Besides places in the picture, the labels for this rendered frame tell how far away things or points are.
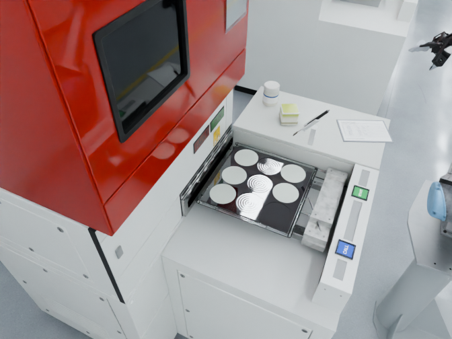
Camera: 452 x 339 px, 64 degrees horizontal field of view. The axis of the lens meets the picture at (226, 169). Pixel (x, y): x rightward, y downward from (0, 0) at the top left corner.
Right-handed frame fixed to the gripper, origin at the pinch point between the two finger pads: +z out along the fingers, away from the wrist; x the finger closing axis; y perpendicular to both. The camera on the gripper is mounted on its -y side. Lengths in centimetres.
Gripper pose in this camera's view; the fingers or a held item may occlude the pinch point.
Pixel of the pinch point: (418, 61)
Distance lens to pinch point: 198.5
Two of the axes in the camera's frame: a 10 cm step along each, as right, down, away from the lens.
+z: -4.1, 1.9, 8.9
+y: 4.4, -8.2, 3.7
